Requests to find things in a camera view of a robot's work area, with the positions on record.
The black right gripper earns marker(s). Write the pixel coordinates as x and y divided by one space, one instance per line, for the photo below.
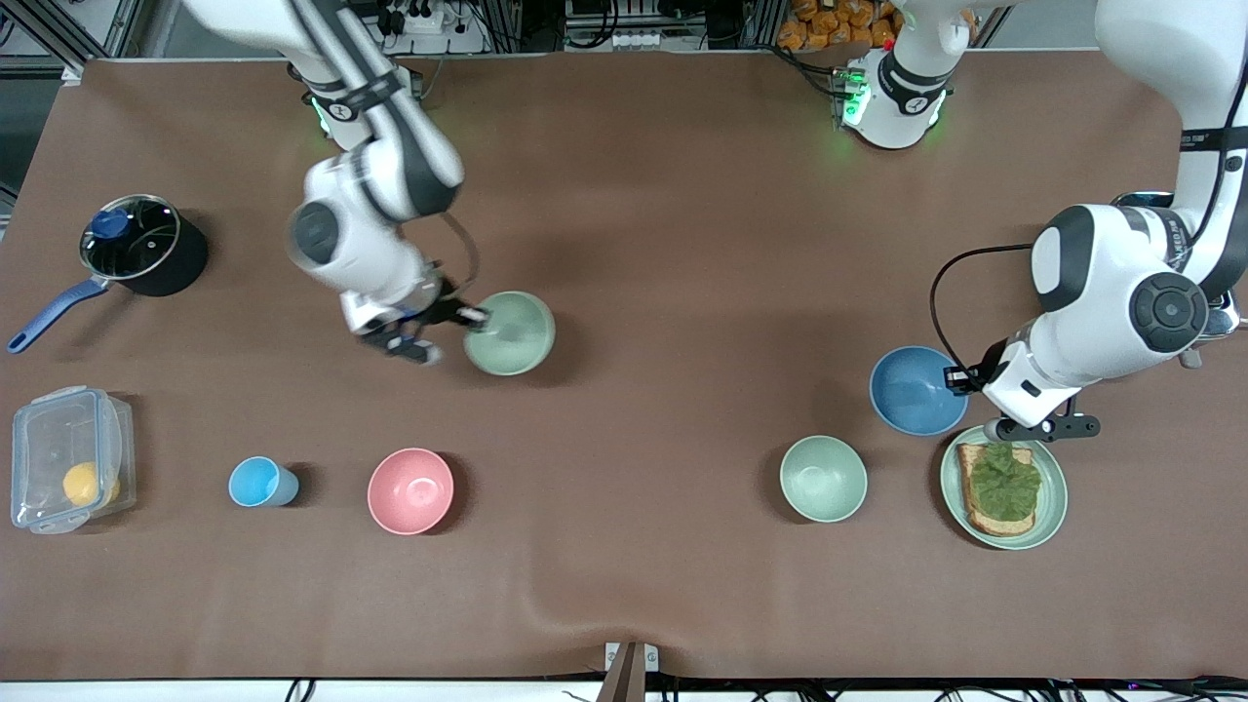
443 309

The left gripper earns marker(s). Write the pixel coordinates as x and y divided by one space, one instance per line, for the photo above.
978 375

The light green bowl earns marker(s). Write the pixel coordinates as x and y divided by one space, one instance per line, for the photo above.
823 478
512 336

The blue bowl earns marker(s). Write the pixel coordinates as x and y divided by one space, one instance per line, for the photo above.
912 395

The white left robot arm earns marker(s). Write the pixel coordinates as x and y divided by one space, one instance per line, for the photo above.
1102 283

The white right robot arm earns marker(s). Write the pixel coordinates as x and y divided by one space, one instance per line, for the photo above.
390 166

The pink bowl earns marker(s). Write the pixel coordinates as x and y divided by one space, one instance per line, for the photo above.
410 490

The green lettuce leaf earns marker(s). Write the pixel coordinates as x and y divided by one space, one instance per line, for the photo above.
1004 483

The toast slice with crust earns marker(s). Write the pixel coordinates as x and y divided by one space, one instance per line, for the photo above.
985 522

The light green plate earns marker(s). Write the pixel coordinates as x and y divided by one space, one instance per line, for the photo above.
1051 497

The blue plastic cup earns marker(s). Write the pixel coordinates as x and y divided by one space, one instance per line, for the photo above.
255 482

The white power strip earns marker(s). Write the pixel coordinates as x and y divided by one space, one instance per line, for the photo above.
429 24

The control box with connectors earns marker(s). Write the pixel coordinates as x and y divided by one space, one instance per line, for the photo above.
624 39

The bag of orange snacks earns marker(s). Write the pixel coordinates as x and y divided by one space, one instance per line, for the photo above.
829 24

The yellow lemon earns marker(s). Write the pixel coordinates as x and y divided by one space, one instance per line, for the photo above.
83 483

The clear plastic lidded container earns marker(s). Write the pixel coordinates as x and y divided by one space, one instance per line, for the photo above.
44 439

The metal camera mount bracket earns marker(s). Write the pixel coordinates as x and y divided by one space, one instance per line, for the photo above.
629 678

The aluminium frame profile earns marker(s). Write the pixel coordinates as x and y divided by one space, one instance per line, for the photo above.
58 34

